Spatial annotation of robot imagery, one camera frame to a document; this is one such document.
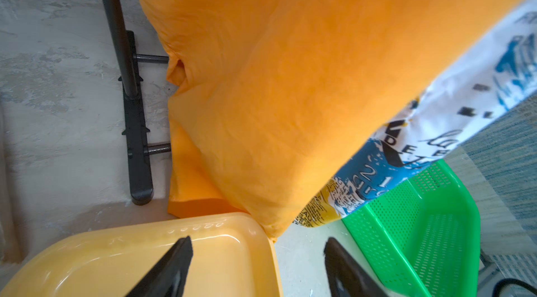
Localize green plastic basket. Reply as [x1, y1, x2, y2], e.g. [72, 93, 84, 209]
[343, 161, 481, 296]

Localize yellow plastic tray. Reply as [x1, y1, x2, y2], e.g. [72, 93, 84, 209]
[1, 213, 282, 296]

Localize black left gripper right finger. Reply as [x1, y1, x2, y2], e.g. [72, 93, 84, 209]
[324, 237, 389, 297]

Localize black clothes rack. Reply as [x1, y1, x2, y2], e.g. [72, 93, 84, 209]
[102, 0, 171, 205]

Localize white blue patterned shorts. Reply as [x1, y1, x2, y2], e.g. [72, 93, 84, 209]
[295, 0, 536, 228]

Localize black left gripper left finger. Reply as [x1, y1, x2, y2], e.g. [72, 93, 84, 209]
[126, 236, 193, 297]

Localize orange shorts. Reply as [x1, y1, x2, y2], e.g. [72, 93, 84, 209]
[139, 0, 525, 239]

